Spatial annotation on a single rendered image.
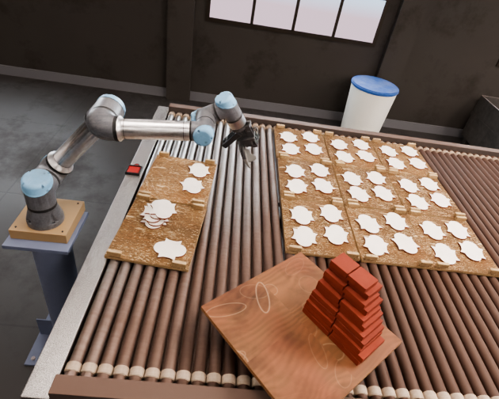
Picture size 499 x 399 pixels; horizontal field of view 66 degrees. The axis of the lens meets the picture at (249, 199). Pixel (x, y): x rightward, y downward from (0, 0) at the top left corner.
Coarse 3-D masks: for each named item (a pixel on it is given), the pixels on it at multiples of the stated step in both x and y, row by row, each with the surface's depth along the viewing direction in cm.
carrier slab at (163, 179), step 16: (160, 160) 217; (176, 160) 220; (192, 160) 222; (160, 176) 205; (176, 176) 207; (192, 176) 210; (208, 176) 212; (160, 192) 194; (176, 192) 196; (208, 192) 200
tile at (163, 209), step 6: (150, 204) 179; (156, 204) 180; (162, 204) 180; (168, 204) 181; (174, 204) 182; (156, 210) 176; (162, 210) 177; (168, 210) 178; (174, 210) 178; (156, 216) 174; (162, 216) 174; (168, 216) 174
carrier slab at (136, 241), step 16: (144, 208) 183; (176, 208) 186; (192, 208) 188; (128, 224) 172; (144, 224) 174; (176, 224) 177; (192, 224) 179; (112, 240) 163; (128, 240) 165; (144, 240) 166; (160, 240) 168; (176, 240) 169; (192, 240) 171; (112, 256) 156; (128, 256) 157; (144, 256) 159
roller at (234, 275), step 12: (240, 156) 237; (240, 168) 226; (240, 180) 216; (240, 192) 207; (240, 204) 199; (240, 216) 192; (240, 228) 186; (228, 288) 156; (228, 348) 133; (228, 360) 130; (228, 372) 127; (228, 384) 123
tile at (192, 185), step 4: (188, 180) 204; (192, 180) 205; (196, 180) 205; (200, 180) 206; (184, 184) 201; (188, 184) 201; (192, 184) 202; (196, 184) 202; (200, 184) 203; (184, 188) 198; (188, 188) 199; (192, 188) 199; (196, 188) 200; (200, 188) 201; (204, 188) 201; (192, 192) 197; (196, 192) 197
